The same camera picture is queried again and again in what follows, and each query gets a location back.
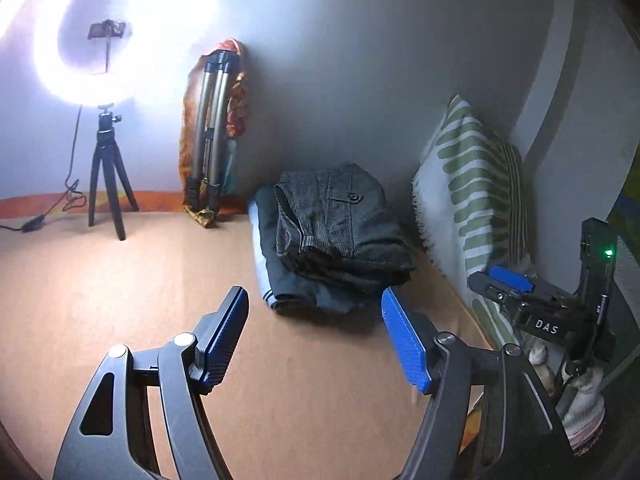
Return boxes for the small black tripod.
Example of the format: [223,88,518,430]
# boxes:
[87,102,140,242]

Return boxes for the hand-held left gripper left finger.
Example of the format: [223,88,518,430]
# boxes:
[52,286,249,480]

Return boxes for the white blue folded cloth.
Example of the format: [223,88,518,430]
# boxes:
[247,195,281,311]

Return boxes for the orange floral bed sheet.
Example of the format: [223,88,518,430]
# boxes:
[0,190,483,456]

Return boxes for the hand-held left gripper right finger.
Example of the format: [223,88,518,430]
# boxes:
[381,287,576,480]

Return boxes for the person's right hand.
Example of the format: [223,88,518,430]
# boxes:
[530,345,608,456]

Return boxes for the black power cable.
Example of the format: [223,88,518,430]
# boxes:
[0,105,83,233]

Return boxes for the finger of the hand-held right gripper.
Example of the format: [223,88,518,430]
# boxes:
[467,271,533,312]
[487,265,576,306]

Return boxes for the black phone holder clip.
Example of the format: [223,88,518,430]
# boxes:
[87,19,126,76]

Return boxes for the dark folded clothes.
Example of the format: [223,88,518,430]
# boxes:
[257,185,371,316]

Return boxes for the folded silver tripod in bag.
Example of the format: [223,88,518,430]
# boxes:
[179,37,251,228]

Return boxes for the ring light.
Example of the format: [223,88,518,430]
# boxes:
[0,0,221,108]

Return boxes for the green striped white pillow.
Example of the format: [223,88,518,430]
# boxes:
[412,95,538,351]

